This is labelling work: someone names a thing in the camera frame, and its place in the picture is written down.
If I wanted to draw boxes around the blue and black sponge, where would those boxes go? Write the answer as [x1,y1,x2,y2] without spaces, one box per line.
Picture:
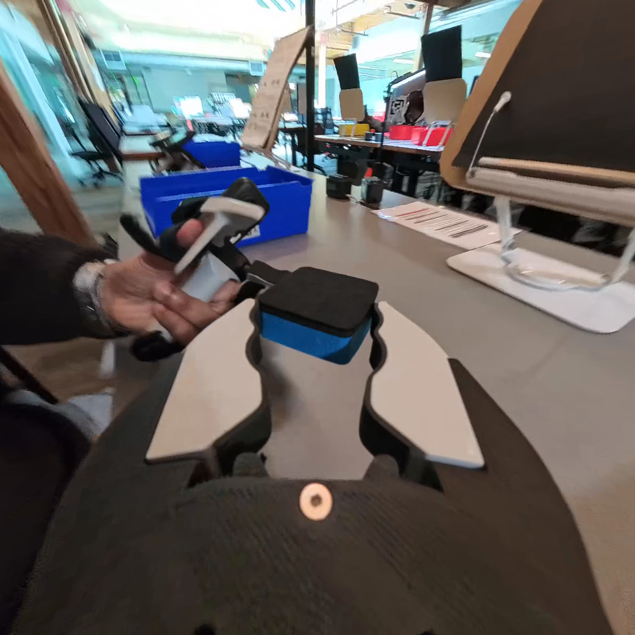
[257,266,380,366]

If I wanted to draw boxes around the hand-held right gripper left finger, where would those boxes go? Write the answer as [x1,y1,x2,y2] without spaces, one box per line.
[144,299,273,473]

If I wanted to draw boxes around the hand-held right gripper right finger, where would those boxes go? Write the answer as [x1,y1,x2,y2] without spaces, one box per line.
[359,301,485,469]

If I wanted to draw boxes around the person's left hand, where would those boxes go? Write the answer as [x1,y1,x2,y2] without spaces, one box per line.
[99,218,244,348]

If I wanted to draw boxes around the printed paper sheet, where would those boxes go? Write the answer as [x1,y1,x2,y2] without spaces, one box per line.
[372,201,522,250]

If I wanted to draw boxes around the black support pole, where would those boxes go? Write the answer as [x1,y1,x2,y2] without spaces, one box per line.
[304,0,318,172]

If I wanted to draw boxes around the wooden support beam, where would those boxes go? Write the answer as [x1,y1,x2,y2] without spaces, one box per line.
[0,64,97,249]

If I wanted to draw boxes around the blue bin with tag label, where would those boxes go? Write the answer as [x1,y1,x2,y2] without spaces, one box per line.
[140,166,314,249]

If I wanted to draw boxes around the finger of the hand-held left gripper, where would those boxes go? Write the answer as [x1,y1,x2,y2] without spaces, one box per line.
[238,260,293,301]
[173,196,267,275]

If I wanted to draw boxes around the plain blue storage bin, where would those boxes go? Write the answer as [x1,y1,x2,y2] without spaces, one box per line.
[181,140,242,169]

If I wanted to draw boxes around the red storage bin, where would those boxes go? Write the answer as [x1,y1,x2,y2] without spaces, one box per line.
[388,124,449,147]

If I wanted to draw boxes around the person's left forearm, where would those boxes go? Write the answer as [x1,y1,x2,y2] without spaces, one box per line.
[0,228,117,345]

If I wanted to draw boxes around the white metal stand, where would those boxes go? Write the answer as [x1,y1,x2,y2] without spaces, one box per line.
[446,92,635,334]

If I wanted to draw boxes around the cardboard sign board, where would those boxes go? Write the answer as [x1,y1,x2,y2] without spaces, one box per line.
[241,25,311,152]

